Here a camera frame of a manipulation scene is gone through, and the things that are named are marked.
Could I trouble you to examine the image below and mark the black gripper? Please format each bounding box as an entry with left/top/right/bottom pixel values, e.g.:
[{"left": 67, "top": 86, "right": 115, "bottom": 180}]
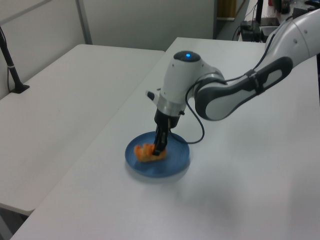
[{"left": 152, "top": 109, "right": 181, "bottom": 156}]

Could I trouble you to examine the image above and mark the orange bread loaf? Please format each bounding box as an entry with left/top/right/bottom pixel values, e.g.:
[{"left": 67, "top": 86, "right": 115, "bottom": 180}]
[{"left": 133, "top": 143, "right": 167, "bottom": 163}]

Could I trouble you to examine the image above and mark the blue round plate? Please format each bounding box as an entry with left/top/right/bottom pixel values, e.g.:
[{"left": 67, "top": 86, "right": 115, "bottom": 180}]
[{"left": 124, "top": 131, "right": 191, "bottom": 179}]

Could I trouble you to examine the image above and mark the white side table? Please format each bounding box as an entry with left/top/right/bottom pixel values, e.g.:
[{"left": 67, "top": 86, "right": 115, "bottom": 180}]
[{"left": 0, "top": 44, "right": 166, "bottom": 216}]

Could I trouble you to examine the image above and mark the black equipment box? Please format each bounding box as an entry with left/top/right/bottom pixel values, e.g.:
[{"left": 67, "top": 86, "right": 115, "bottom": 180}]
[{"left": 239, "top": 21, "right": 261, "bottom": 42}]

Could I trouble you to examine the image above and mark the brown wooden panel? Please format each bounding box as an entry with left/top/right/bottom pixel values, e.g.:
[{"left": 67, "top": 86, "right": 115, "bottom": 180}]
[{"left": 216, "top": 0, "right": 237, "bottom": 20}]

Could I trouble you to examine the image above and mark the dark flat tray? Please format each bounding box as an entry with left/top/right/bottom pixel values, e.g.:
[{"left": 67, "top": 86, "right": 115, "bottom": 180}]
[{"left": 259, "top": 16, "right": 280, "bottom": 27}]

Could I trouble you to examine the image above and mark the grey partition post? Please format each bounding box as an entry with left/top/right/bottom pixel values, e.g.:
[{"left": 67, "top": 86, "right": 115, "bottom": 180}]
[{"left": 75, "top": 0, "right": 93, "bottom": 45}]

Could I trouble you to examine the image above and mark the black camera stand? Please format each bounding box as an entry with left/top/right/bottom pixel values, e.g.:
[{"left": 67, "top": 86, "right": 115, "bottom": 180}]
[
  {"left": 254, "top": 0, "right": 265, "bottom": 33},
  {"left": 0, "top": 24, "right": 30, "bottom": 94}
]

